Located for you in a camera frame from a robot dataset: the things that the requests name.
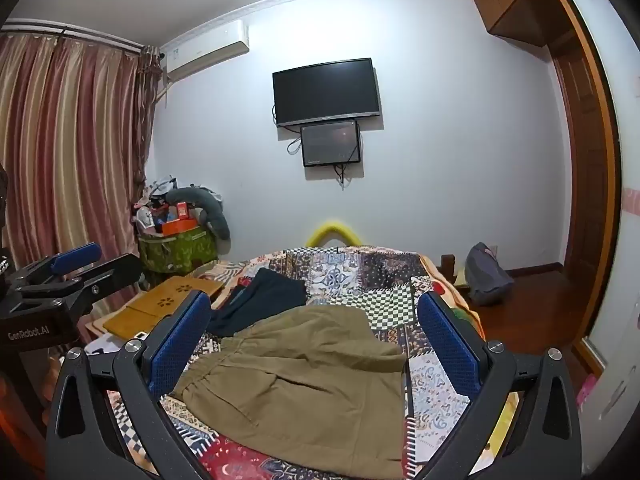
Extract grey backpack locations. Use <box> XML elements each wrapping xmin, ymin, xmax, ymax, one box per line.
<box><xmin>464</xmin><ymin>242</ymin><xmax>515</xmax><ymax>307</ymax></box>

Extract patchwork printed bed sheet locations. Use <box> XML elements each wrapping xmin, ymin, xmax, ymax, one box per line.
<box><xmin>85</xmin><ymin>246</ymin><xmax>521</xmax><ymax>480</ymax></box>

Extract wooden upper cabinet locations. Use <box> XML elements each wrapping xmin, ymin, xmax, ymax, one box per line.
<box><xmin>470</xmin><ymin>0</ymin><xmax>557</xmax><ymax>51</ymax></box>

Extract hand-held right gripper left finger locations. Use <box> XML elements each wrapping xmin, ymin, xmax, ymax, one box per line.
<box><xmin>46</xmin><ymin>291</ymin><xmax>213</xmax><ymax>480</ymax></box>

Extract orange box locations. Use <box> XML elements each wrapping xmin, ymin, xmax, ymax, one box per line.
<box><xmin>160</xmin><ymin>216</ymin><xmax>202</xmax><ymax>236</ymax></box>

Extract olive green pants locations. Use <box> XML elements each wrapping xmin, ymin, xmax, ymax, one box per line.
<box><xmin>170</xmin><ymin>305</ymin><xmax>408</xmax><ymax>478</ymax></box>

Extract dark navy garment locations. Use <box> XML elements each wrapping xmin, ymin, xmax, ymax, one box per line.
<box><xmin>205</xmin><ymin>267</ymin><xmax>308</xmax><ymax>338</ymax></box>

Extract wooden lap desk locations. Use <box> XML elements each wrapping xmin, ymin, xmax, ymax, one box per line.
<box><xmin>102</xmin><ymin>275</ymin><xmax>224</xmax><ymax>339</ymax></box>

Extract black wall television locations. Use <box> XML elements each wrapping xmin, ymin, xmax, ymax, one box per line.
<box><xmin>272</xmin><ymin>57</ymin><xmax>383</xmax><ymax>128</ymax></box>

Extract white curtain rail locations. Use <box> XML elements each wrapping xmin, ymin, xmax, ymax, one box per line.
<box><xmin>0</xmin><ymin>19</ymin><xmax>162</xmax><ymax>57</ymax></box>

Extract small black wall monitor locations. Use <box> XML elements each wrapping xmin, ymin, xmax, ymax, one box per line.
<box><xmin>300</xmin><ymin>120</ymin><xmax>362</xmax><ymax>168</ymax></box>

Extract pink striped curtain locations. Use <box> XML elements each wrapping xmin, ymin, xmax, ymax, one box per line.
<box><xmin>0</xmin><ymin>32</ymin><xmax>163</xmax><ymax>288</ymax></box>

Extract white air conditioner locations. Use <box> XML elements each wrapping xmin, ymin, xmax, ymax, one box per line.
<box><xmin>162</xmin><ymin>19</ymin><xmax>251</xmax><ymax>83</ymax></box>

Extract wooden door frame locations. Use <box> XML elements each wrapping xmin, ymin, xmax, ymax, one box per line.
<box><xmin>542</xmin><ymin>0</ymin><xmax>624</xmax><ymax>376</ymax></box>

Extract wooden bed post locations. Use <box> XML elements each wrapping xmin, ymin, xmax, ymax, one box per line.
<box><xmin>441</xmin><ymin>254</ymin><xmax>469</xmax><ymax>291</ymax></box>

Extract colourful fleece blanket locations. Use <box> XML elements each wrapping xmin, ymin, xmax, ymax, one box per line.
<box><xmin>419</xmin><ymin>254</ymin><xmax>487</xmax><ymax>338</ymax></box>

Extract yellow curved cushion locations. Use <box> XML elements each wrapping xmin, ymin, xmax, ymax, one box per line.
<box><xmin>306</xmin><ymin>219</ymin><xmax>364</xmax><ymax>249</ymax></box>

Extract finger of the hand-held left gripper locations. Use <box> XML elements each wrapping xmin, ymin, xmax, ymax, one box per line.
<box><xmin>9</xmin><ymin>242</ymin><xmax>103</xmax><ymax>292</ymax></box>
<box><xmin>60</xmin><ymin>253</ymin><xmax>147</xmax><ymax>313</ymax></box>

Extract green storage box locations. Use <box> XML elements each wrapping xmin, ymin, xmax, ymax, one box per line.
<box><xmin>137</xmin><ymin>227</ymin><xmax>219</xmax><ymax>276</ymax></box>

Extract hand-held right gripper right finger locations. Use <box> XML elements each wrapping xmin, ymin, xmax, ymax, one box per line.
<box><xmin>415</xmin><ymin>290</ymin><xmax>586</xmax><ymax>480</ymax></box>

